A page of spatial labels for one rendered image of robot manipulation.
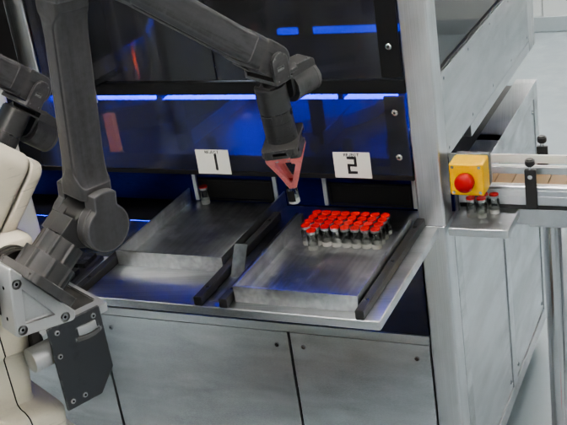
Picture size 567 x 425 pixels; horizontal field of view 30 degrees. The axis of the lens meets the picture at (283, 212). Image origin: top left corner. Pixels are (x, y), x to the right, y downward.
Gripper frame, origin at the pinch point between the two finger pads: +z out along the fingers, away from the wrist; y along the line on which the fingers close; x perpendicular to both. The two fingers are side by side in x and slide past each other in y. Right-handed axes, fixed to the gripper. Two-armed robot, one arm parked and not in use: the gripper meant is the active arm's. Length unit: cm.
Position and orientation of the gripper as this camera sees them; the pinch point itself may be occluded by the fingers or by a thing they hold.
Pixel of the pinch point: (293, 180)
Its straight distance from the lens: 193.9
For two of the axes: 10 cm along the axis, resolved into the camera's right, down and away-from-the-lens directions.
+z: 2.1, 8.4, 4.9
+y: 1.3, -5.2, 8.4
